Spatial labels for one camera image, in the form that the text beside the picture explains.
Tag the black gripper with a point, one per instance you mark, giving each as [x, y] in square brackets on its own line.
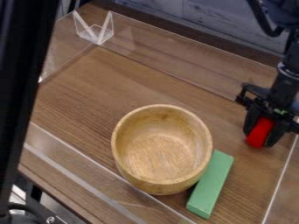
[252, 98]

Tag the red plush strawberry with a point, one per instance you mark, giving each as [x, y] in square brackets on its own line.
[264, 124]

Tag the green rectangular block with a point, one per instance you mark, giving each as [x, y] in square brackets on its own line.
[208, 187]

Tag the black metal table mount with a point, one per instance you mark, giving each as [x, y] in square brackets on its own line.
[41, 213]

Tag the clear acrylic front wall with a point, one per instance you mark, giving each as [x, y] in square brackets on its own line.
[88, 187]

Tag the wooden bowl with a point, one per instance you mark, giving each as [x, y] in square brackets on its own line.
[162, 147]

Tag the clear acrylic corner bracket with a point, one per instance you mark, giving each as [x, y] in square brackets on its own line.
[97, 34]

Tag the black foreground pole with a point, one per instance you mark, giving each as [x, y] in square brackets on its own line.
[27, 22]

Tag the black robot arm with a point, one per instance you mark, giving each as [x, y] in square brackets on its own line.
[278, 16]

